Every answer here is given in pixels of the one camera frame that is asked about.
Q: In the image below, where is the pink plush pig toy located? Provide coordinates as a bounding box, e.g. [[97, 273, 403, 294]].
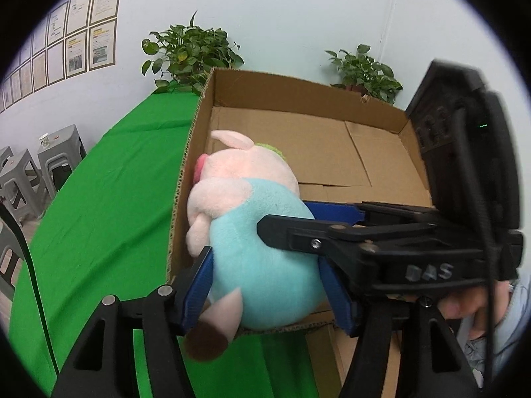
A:
[[183, 129, 328, 363]]

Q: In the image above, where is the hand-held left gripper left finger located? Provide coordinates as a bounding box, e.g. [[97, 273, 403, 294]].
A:
[[52, 246, 215, 398]]

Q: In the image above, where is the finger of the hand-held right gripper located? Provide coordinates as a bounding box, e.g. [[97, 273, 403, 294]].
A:
[[256, 214, 376, 268], [305, 200, 436, 228]]

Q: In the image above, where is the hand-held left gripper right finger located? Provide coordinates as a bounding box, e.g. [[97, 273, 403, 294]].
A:
[[319, 257, 484, 398]]

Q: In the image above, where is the row of framed wall documents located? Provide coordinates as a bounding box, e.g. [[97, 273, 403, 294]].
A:
[[0, 0, 125, 112]]

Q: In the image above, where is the green tablecloth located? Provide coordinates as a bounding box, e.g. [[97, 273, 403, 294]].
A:
[[8, 90, 345, 398]]

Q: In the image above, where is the large green potted plant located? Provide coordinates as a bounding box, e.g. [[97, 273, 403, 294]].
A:
[[141, 12, 245, 95]]

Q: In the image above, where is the brown cardboard box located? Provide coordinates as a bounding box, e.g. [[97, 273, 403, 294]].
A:
[[166, 67, 436, 398]]

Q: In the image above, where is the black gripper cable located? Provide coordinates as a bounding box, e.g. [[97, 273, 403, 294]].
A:
[[451, 105, 500, 388]]

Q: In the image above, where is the small green potted plant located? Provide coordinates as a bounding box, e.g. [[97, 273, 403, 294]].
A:
[[325, 44, 403, 105]]

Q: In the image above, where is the person's right hand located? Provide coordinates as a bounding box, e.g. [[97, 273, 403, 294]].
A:
[[437, 286, 513, 341]]

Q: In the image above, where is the person's right forearm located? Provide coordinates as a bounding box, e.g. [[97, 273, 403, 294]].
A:
[[464, 271, 531, 388]]

